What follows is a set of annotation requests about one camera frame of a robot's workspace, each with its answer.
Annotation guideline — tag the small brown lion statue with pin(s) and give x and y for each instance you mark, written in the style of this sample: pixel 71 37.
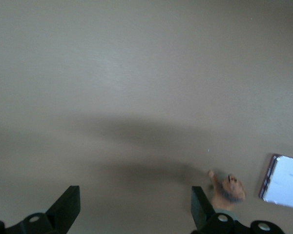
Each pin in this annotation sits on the small brown lion statue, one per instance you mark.
pixel 232 190

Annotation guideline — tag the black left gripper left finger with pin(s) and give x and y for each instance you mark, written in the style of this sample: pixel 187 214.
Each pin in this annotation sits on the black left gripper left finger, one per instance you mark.
pixel 63 209

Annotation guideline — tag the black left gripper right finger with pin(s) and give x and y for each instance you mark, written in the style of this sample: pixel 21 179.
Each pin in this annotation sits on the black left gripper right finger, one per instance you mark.
pixel 200 209

